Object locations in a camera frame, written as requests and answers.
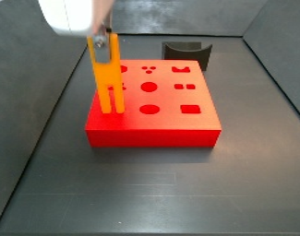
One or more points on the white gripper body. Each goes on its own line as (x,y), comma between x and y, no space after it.
(76,17)

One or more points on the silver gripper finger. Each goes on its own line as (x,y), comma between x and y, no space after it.
(101,43)

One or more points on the black curved holder block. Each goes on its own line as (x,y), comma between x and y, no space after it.
(180,50)

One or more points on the yellow two-pronged peg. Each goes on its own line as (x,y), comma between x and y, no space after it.
(108,77)

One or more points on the red block with shaped holes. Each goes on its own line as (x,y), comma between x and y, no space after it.
(170,111)

